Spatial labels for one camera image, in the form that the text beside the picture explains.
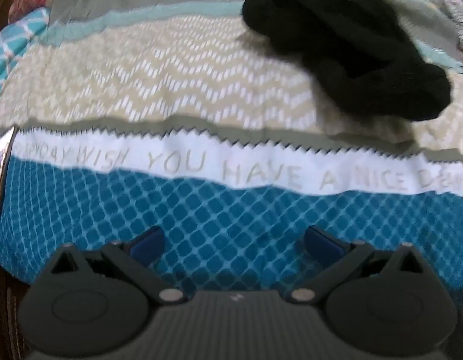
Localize striped patterned bedspread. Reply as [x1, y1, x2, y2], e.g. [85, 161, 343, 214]
[0, 0, 463, 308]

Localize black pants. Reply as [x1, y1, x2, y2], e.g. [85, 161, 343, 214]
[242, 0, 453, 122]

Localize shiny foil packet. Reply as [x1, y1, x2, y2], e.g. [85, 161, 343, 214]
[0, 125, 18, 217]

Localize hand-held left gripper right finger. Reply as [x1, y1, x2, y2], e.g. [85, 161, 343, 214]
[291, 226, 428, 304]

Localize teal lattice pillow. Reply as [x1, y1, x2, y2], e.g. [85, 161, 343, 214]
[0, 7, 52, 100]

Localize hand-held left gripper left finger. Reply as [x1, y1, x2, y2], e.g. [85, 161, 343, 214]
[48, 226, 188, 304]

